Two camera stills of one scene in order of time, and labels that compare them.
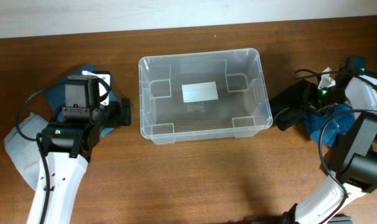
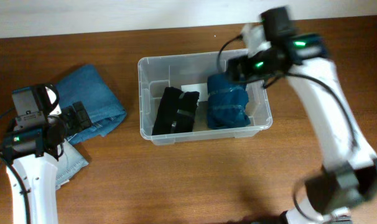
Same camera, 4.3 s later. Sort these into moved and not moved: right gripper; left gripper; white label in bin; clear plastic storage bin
Moved: left gripper; right gripper
Not moved: white label in bin; clear plastic storage bin
